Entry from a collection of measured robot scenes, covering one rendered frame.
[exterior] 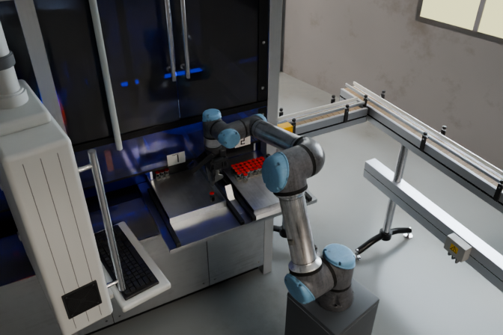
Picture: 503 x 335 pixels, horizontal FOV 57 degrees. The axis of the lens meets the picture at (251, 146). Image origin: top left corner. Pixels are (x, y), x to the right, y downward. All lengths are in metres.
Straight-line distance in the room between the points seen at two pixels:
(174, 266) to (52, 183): 1.29
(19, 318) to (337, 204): 2.17
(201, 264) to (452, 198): 2.04
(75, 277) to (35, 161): 0.46
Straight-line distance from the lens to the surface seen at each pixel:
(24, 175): 1.37
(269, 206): 2.02
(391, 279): 3.06
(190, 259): 2.58
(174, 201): 2.12
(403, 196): 2.84
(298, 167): 1.45
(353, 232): 3.30
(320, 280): 1.63
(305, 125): 2.56
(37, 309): 2.52
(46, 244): 1.52
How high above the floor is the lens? 2.22
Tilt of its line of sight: 33 degrees down
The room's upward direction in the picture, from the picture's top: straight up
